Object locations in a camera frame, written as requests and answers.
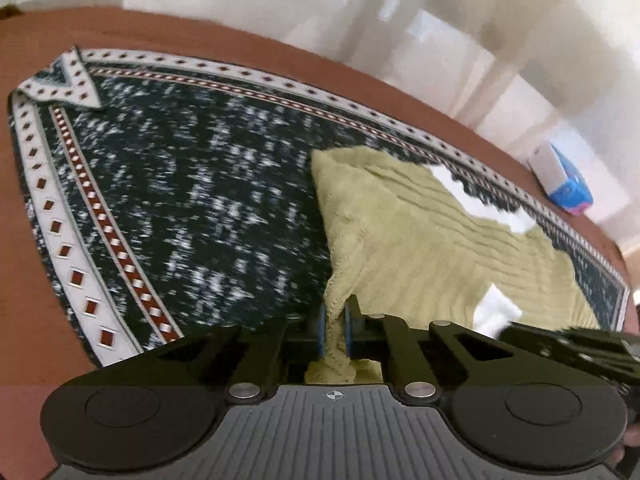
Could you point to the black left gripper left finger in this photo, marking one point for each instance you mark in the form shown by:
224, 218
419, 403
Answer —
155, 408

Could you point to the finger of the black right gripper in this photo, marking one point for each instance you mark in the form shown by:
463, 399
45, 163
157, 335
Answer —
611, 355

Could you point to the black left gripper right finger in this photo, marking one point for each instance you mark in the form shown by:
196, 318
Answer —
510, 405

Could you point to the olive green knit garment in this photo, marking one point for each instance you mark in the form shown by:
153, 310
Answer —
408, 241

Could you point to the blue tissue pack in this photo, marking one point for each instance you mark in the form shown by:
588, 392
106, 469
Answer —
562, 182

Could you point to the dark patterned rug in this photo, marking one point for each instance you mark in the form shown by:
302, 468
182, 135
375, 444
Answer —
168, 193

